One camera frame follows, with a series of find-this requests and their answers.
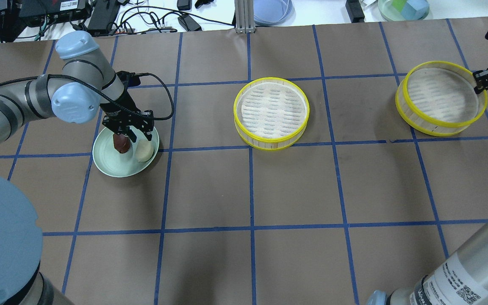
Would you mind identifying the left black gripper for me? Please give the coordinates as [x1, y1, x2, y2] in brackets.
[102, 89, 154, 143]

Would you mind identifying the brown steamed bun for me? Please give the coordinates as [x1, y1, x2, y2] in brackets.
[113, 134, 132, 154]

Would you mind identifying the white steamed bun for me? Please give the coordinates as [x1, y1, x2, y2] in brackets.
[134, 139, 155, 162]

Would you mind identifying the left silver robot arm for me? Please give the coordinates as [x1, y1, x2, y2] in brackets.
[0, 31, 159, 305]

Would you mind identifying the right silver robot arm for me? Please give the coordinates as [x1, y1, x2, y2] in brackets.
[367, 61, 488, 305]

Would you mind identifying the light green plate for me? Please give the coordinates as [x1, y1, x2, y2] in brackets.
[92, 127, 160, 178]

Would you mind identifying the green plate with blocks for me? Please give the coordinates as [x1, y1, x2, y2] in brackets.
[377, 0, 430, 21]

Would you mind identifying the small black power brick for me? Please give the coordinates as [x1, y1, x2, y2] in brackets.
[177, 15, 202, 32]

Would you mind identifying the black power adapter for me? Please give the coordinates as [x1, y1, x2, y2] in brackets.
[87, 0, 120, 36]

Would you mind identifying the blue plate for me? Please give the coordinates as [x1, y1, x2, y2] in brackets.
[253, 0, 293, 26]

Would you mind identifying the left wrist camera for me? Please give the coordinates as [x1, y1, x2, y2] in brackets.
[116, 71, 141, 89]

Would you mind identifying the black braided cable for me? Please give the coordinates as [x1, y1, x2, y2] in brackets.
[0, 73, 174, 121]

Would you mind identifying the aluminium frame post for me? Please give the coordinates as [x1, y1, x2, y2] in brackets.
[234, 0, 256, 33]

